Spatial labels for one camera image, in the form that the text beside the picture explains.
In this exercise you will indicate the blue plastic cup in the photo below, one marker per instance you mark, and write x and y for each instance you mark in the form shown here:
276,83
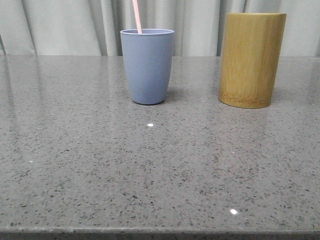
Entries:
147,62

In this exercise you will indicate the pink chopstick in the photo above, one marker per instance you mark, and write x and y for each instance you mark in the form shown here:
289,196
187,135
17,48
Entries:
137,16

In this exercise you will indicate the bamboo cylinder holder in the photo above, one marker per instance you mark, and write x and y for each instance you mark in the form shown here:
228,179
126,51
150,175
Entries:
250,55

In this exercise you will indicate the grey-white curtain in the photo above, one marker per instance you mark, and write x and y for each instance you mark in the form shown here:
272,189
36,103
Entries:
92,27

